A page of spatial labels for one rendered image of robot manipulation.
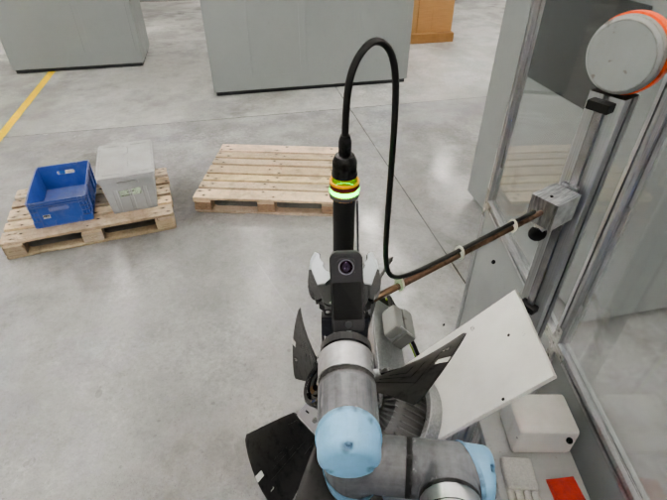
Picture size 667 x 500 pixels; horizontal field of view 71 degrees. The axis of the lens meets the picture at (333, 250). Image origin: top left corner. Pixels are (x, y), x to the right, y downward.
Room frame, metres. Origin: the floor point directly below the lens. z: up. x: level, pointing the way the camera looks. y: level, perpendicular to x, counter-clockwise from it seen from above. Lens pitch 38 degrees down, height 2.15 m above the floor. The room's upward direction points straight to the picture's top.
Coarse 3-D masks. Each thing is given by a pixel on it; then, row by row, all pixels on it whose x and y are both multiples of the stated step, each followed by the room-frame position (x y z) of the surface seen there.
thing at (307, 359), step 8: (296, 320) 0.99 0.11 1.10; (296, 328) 0.97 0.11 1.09; (304, 328) 0.91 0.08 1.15; (296, 336) 0.95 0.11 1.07; (304, 336) 0.89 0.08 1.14; (296, 344) 0.94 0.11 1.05; (304, 344) 0.88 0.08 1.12; (296, 352) 0.93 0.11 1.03; (304, 352) 0.87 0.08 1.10; (312, 352) 0.82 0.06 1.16; (304, 360) 0.87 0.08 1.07; (312, 360) 0.82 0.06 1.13; (296, 368) 0.91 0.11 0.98; (304, 368) 0.87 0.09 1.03; (312, 368) 0.82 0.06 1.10; (296, 376) 0.90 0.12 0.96; (304, 376) 0.86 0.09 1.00
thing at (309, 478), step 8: (312, 456) 0.52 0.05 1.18; (312, 464) 0.50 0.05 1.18; (304, 472) 0.49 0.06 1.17; (312, 472) 0.49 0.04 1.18; (320, 472) 0.48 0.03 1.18; (304, 480) 0.47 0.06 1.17; (312, 480) 0.47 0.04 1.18; (320, 480) 0.47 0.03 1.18; (304, 488) 0.46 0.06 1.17; (312, 488) 0.45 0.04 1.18; (320, 488) 0.45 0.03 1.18; (328, 488) 0.45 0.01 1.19; (296, 496) 0.44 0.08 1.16; (304, 496) 0.44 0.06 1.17; (312, 496) 0.44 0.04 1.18; (320, 496) 0.44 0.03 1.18; (328, 496) 0.43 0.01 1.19; (376, 496) 0.43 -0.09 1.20
